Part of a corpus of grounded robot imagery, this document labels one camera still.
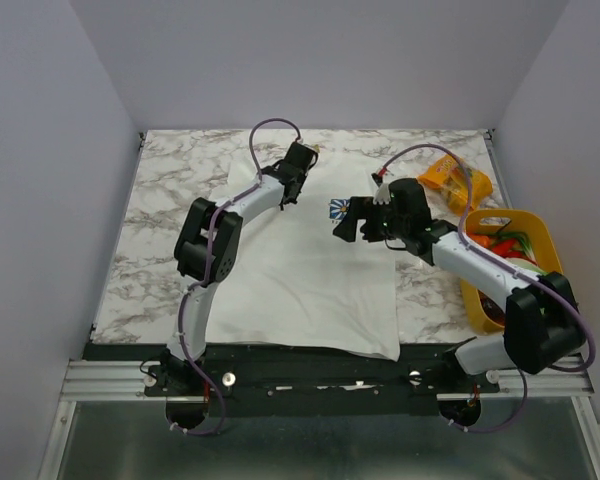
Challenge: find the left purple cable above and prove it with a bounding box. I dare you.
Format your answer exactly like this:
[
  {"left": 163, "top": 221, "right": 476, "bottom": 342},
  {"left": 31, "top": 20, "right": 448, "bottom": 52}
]
[{"left": 169, "top": 117, "right": 304, "bottom": 437}]

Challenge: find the white t-shirt with flower print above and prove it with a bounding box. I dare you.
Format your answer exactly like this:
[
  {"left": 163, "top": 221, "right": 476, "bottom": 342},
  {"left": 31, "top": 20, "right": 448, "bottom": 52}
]
[{"left": 206, "top": 152, "right": 400, "bottom": 360}]

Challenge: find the toy carrot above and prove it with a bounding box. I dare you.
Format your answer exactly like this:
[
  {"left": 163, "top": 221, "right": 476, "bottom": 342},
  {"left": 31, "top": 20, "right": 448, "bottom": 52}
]
[{"left": 468, "top": 233, "right": 493, "bottom": 249}]

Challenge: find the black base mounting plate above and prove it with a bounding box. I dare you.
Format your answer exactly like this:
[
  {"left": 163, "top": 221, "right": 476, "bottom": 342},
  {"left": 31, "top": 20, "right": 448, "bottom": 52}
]
[{"left": 82, "top": 343, "right": 499, "bottom": 418}]

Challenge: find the toy red chili pepper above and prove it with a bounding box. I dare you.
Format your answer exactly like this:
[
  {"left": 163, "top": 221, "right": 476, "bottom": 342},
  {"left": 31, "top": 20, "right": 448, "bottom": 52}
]
[{"left": 491, "top": 238, "right": 519, "bottom": 258}]

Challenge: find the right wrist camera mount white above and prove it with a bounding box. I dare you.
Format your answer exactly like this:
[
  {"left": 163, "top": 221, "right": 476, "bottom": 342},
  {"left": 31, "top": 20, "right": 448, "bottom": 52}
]
[{"left": 373, "top": 183, "right": 391, "bottom": 205}]

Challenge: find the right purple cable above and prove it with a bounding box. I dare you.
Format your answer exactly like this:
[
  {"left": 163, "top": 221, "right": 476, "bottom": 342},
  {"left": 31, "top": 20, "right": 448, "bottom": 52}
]
[{"left": 372, "top": 143, "right": 597, "bottom": 434}]

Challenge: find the toy napa cabbage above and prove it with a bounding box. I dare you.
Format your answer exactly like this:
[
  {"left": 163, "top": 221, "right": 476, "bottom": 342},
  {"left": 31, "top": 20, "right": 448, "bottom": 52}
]
[{"left": 507, "top": 257, "right": 546, "bottom": 275}]

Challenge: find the yellow plastic basket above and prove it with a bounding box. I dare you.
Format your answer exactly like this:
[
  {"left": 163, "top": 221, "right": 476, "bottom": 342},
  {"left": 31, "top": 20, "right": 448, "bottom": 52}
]
[{"left": 460, "top": 209, "right": 563, "bottom": 335}]

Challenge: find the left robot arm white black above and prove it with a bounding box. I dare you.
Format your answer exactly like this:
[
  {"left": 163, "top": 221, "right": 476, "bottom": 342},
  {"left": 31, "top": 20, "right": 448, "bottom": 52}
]
[{"left": 167, "top": 141, "right": 319, "bottom": 395}]

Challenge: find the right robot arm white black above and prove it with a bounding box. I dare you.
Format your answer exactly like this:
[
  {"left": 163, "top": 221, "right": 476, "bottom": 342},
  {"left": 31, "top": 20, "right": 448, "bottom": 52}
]
[{"left": 333, "top": 178, "right": 586, "bottom": 392}]

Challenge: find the purple cable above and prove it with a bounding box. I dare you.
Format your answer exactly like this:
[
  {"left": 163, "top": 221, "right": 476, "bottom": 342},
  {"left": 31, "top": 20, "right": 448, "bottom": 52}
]
[
  {"left": 372, "top": 143, "right": 597, "bottom": 434},
  {"left": 169, "top": 117, "right": 304, "bottom": 437}
]

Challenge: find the toy green onion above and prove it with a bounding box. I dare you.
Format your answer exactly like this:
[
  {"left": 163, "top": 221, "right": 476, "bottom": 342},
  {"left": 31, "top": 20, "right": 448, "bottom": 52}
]
[{"left": 496, "top": 227, "right": 532, "bottom": 252}]

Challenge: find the aluminium rail frame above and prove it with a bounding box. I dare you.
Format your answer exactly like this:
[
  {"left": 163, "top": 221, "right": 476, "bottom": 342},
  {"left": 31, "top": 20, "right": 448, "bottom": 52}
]
[{"left": 40, "top": 360, "right": 600, "bottom": 479}]

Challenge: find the toy purple eggplant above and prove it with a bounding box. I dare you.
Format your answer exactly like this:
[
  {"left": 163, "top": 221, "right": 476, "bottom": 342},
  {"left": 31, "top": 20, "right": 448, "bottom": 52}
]
[{"left": 481, "top": 298, "right": 506, "bottom": 326}]

